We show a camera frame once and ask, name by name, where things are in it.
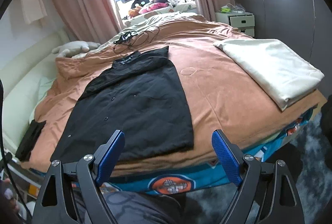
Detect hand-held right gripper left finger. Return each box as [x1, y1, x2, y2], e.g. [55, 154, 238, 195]
[32, 129, 126, 224]

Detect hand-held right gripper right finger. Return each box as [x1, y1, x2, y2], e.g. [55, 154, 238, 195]
[211, 129, 306, 224]

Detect black button shirt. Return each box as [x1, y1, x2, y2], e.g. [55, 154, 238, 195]
[50, 46, 194, 162]

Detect orange box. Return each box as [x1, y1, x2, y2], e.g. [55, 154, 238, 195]
[28, 183, 40, 199]

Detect teal printed bed sheet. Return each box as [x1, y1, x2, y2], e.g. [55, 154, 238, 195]
[70, 107, 321, 196]

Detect person's grey patterned pants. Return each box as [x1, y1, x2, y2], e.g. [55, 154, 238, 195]
[70, 183, 183, 224]

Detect grey shaggy rug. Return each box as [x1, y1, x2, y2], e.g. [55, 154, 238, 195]
[182, 113, 332, 224]

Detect orange brown duvet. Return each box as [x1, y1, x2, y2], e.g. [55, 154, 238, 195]
[21, 13, 327, 178]

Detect light green pillow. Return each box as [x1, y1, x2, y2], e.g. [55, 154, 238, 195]
[28, 76, 56, 121]

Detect cream folded blanket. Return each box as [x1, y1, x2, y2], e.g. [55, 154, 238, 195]
[213, 39, 325, 111]

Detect grey plush toy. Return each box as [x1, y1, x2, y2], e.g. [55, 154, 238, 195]
[51, 40, 101, 59]

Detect cream padded headboard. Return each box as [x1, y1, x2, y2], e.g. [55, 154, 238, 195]
[0, 30, 70, 136]

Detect pink cloth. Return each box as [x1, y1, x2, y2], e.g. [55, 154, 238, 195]
[140, 2, 169, 13]

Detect dark grey wardrobe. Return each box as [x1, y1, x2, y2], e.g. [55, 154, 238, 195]
[228, 0, 332, 100]

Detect beige hanging cloth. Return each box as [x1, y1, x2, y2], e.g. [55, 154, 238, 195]
[19, 0, 48, 24]

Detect black cable with device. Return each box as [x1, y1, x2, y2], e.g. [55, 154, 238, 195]
[113, 26, 160, 53]

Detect cream nightstand black handles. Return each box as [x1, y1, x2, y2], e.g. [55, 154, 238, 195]
[215, 12, 256, 38]

